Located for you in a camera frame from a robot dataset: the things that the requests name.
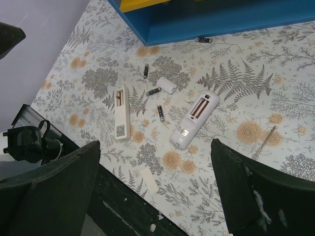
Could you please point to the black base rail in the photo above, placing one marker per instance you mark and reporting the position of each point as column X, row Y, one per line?
column 119, row 211

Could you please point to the black AAA battery one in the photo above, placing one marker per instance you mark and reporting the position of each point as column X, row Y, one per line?
column 203, row 40

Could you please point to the white small remote cover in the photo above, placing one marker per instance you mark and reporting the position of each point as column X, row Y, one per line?
column 166, row 85

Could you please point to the AAA battery black label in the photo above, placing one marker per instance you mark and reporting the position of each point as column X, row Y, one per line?
column 160, row 112

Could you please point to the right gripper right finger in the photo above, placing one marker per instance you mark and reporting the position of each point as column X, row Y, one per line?
column 258, row 200

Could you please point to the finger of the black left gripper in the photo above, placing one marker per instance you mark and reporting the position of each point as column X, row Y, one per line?
column 10, row 36

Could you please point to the small white display remote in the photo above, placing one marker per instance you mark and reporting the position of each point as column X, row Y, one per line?
column 193, row 120

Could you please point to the blue shelf unit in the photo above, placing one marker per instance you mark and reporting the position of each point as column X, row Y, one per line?
column 180, row 20

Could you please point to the floral table mat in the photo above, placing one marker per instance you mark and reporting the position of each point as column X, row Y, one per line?
column 264, row 78

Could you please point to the long white remote control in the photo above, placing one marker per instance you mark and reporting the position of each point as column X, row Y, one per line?
column 122, row 114

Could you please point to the white battery cover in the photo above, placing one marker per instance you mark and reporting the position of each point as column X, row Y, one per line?
column 149, row 180

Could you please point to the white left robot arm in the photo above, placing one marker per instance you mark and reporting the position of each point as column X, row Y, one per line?
column 27, row 143

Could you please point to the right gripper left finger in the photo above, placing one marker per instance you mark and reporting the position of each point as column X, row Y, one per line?
column 51, row 200

